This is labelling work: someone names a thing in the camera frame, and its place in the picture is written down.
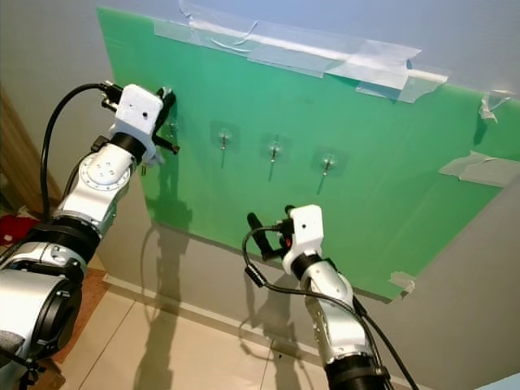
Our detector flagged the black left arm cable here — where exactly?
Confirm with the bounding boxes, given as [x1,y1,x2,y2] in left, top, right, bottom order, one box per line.
[39,81,123,220]

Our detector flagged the long white tape strip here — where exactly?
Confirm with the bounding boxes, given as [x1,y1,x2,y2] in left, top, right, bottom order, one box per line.
[180,0,449,86]

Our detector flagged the small clear tape piece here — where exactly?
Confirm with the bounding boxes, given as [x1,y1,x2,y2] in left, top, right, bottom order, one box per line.
[388,271,417,297]

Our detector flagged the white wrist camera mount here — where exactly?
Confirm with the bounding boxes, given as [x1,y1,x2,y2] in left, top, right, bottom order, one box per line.
[110,84,165,163]
[283,205,326,273]

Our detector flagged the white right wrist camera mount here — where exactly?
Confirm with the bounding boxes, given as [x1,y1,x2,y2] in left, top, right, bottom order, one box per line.
[283,205,326,273]

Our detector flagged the red cloth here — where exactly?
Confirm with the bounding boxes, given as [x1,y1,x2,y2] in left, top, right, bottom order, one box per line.
[0,213,41,245]

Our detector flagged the clear packing tape strip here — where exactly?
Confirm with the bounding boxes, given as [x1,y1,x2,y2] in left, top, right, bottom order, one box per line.
[329,37,423,102]
[154,16,334,78]

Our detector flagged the white tape patch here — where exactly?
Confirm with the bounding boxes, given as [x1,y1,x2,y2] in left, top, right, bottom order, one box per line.
[439,150,520,189]

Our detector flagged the crumpled white tape piece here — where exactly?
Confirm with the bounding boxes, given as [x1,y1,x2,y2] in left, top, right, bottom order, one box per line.
[478,88,513,123]

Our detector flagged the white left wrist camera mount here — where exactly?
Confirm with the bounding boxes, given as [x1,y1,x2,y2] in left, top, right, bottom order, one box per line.
[110,84,165,163]

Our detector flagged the light wooden door panel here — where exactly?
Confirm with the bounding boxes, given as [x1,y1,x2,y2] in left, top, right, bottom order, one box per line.
[0,89,50,216]

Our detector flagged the brown floor mat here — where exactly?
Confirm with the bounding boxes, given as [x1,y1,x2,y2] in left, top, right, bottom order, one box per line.
[49,268,111,366]

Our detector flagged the clear adhesive metal hook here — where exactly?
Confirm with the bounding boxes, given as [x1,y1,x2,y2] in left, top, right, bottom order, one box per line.
[313,148,344,196]
[165,120,181,149]
[260,134,290,184]
[210,122,239,170]

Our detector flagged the green board with hooks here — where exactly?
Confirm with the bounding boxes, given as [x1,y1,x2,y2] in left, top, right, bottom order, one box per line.
[97,6,520,301]

